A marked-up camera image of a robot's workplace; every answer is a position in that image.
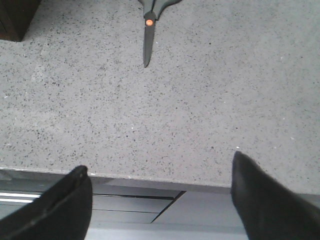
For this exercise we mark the grey orange scissors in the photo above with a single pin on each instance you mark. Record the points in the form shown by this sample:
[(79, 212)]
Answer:
[(152, 10)]

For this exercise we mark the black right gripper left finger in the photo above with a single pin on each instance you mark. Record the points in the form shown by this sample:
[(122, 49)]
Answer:
[(63, 212)]

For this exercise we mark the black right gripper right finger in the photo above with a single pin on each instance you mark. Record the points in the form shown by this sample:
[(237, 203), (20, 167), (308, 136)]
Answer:
[(267, 209)]

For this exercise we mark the dark wooden drawer cabinet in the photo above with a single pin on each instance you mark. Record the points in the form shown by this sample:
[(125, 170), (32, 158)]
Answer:
[(15, 18)]

